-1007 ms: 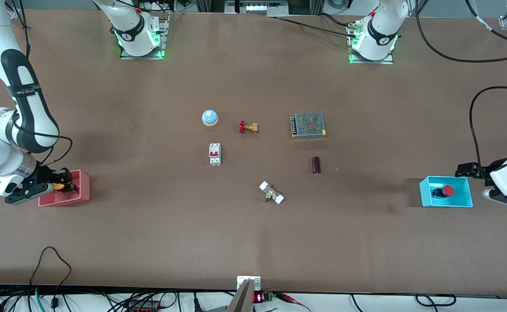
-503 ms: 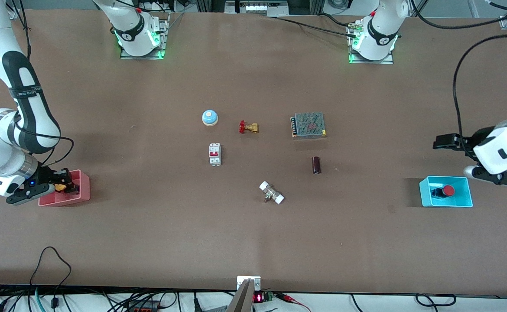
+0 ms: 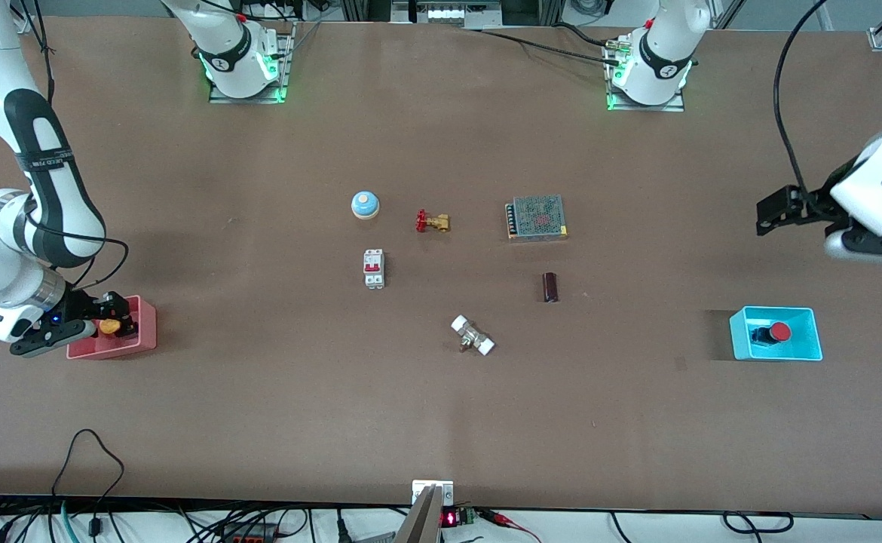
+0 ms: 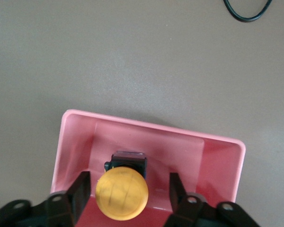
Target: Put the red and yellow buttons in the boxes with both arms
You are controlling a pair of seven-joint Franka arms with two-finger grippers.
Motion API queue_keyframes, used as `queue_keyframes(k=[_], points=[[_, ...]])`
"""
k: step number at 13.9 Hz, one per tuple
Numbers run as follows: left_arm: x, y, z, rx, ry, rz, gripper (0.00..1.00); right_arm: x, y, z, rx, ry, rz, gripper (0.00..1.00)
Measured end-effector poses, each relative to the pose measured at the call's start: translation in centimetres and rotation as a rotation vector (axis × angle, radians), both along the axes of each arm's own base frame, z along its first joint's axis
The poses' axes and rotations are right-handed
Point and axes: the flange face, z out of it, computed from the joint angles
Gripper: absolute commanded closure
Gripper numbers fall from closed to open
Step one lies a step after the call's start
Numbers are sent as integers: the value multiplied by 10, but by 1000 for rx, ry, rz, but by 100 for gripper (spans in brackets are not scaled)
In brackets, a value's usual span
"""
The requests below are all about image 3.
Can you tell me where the white circuit breaker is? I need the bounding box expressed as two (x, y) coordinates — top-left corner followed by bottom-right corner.
(363, 248), (386, 290)

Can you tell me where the metal table edge bracket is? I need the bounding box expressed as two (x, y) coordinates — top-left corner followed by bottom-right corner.
(412, 480), (455, 508)

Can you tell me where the black cable across table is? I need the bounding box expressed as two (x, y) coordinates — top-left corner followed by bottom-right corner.
(465, 21), (623, 61)

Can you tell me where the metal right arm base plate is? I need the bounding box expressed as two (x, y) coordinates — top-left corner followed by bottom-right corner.
(209, 21), (296, 105)

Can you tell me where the pink plastic box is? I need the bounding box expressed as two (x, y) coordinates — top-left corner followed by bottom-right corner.
(66, 295), (158, 360)

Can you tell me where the cyan plastic box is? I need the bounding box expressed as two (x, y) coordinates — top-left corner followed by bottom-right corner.
(729, 305), (824, 363)

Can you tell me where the black coiled floor cable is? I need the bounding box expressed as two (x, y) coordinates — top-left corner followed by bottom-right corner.
(722, 511), (795, 535)

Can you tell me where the grey camera mount bar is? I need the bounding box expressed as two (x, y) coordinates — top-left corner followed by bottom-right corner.
(394, 485), (443, 543)

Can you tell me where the red clip lead cable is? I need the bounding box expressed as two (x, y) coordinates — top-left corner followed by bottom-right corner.
(480, 509), (544, 543)

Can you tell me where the metal mesh power supply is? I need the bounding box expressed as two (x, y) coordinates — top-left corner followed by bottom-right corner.
(505, 195), (569, 242)

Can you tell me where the white-ended metal pipe fitting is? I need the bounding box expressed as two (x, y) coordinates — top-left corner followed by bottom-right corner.
(450, 314), (496, 357)

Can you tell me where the red push button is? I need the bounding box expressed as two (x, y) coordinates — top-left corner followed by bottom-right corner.
(748, 321), (793, 348)

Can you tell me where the black looped table cable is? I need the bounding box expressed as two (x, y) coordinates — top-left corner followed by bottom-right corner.
(51, 429), (126, 500)

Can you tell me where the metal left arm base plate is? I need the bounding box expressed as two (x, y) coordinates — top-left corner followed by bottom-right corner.
(607, 38), (686, 113)

